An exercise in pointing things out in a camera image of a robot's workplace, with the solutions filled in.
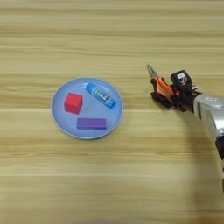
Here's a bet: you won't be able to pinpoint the purple rectangular block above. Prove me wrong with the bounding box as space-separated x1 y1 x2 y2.
76 117 108 131

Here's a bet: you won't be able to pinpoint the red cube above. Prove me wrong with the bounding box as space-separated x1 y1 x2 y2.
63 91 84 116

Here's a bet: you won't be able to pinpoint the light blue round plate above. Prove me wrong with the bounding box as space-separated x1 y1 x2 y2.
51 76 125 140

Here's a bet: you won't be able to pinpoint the blue glue stick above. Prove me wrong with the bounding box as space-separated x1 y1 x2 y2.
85 81 117 110

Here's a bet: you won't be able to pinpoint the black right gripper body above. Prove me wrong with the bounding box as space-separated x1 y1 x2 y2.
170 87 203 114

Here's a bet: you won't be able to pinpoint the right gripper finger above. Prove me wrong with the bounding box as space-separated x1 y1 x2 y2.
150 91 177 111

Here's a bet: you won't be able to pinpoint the orange black pliers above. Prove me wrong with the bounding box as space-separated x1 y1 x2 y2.
146 63 179 101

